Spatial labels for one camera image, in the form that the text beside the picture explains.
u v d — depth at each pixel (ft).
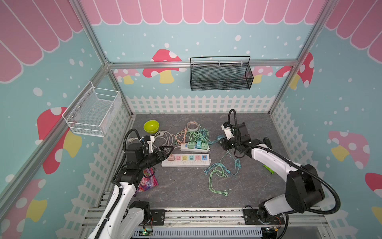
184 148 3.20
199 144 3.09
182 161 3.01
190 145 3.09
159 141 3.40
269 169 1.78
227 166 3.02
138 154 1.91
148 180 2.73
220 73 3.09
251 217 2.42
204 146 3.08
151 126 3.58
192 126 3.69
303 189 1.41
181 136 3.36
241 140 2.21
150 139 2.32
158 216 2.44
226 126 2.55
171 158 2.91
